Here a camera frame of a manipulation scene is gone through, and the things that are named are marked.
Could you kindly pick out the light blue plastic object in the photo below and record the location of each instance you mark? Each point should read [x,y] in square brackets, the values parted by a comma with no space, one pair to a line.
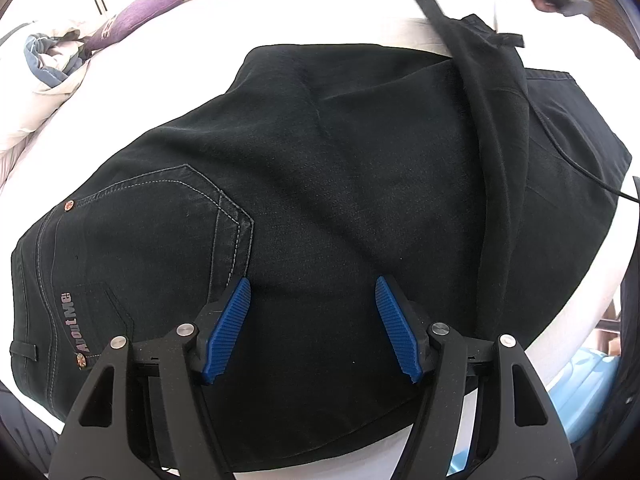
[575,390]

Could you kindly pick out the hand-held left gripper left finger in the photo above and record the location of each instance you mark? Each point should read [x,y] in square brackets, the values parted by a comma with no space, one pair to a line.
[230,330]

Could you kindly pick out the white duvet with blue lining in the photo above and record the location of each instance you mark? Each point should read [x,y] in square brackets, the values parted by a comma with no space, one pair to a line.
[30,125]

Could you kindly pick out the purple pillow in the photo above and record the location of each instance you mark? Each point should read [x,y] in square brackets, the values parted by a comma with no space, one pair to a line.
[135,17]

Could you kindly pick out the black pants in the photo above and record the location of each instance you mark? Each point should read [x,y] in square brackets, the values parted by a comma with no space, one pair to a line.
[325,160]

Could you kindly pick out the bed with white sheet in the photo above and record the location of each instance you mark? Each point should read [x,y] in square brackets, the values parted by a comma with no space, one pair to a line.
[350,15]

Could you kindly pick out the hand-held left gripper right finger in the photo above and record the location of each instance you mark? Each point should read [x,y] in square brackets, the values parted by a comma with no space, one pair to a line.
[395,330]

